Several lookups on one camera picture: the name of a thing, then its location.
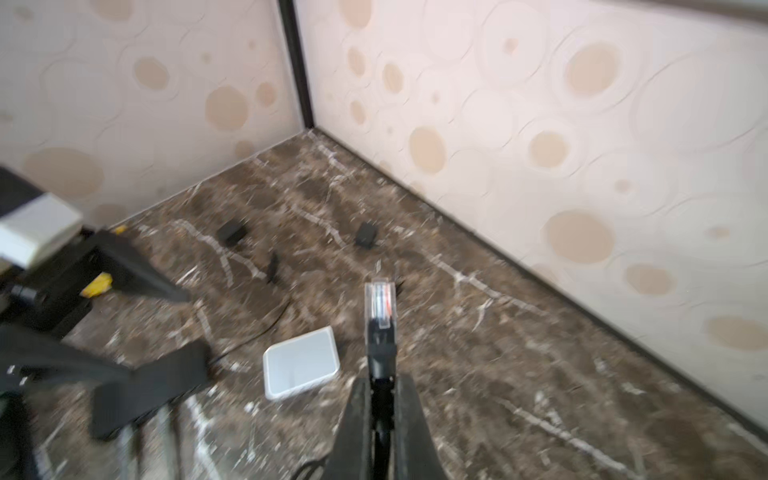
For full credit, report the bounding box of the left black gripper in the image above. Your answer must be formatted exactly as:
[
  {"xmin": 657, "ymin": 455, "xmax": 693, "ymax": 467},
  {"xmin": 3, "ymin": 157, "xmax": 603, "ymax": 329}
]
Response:
[{"xmin": 1, "ymin": 230, "xmax": 191, "ymax": 336}]

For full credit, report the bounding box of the black ethernet cable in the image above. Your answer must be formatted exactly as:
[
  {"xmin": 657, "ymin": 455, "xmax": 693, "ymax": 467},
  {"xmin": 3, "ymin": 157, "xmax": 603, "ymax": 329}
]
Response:
[{"xmin": 290, "ymin": 280, "xmax": 398, "ymax": 480}]

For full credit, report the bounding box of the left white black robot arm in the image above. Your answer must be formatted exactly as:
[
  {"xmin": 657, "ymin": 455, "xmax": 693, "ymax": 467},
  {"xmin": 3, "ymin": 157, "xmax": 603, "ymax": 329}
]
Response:
[{"xmin": 1, "ymin": 168, "xmax": 210, "ymax": 479}]

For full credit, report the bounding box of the thin black adapter cable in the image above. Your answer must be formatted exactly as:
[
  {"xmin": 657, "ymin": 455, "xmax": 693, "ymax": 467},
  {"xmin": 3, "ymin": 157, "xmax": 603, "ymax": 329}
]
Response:
[{"xmin": 206, "ymin": 248, "xmax": 295, "ymax": 367}]

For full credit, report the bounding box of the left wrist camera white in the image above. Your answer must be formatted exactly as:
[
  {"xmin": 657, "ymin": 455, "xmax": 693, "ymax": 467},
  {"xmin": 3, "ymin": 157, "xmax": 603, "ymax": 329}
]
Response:
[{"xmin": 1, "ymin": 193, "xmax": 84, "ymax": 269}]

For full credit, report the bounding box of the small black power adapter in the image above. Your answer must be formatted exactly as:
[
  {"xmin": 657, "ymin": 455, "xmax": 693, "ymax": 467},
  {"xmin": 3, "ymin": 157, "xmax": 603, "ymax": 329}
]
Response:
[
  {"xmin": 216, "ymin": 220, "xmax": 248, "ymax": 248},
  {"xmin": 354, "ymin": 221, "xmax": 378, "ymax": 250}
]

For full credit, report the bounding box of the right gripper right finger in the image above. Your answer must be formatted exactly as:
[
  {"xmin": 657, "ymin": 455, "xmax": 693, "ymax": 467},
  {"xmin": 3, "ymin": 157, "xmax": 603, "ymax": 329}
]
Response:
[{"xmin": 391, "ymin": 374, "xmax": 447, "ymax": 480}]

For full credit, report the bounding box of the yellow snack bag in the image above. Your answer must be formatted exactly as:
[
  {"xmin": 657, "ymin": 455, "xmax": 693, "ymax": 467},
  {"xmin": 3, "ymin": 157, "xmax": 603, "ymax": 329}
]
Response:
[{"xmin": 80, "ymin": 224, "xmax": 132, "ymax": 298}]

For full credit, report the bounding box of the white network switch box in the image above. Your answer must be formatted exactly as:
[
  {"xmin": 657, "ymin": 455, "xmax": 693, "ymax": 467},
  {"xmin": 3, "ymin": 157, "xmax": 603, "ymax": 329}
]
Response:
[{"xmin": 262, "ymin": 326, "xmax": 341, "ymax": 401}]

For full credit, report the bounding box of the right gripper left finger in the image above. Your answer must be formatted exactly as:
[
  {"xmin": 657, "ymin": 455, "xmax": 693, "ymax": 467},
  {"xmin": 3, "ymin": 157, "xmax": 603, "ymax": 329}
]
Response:
[{"xmin": 321, "ymin": 376, "xmax": 372, "ymax": 480}]

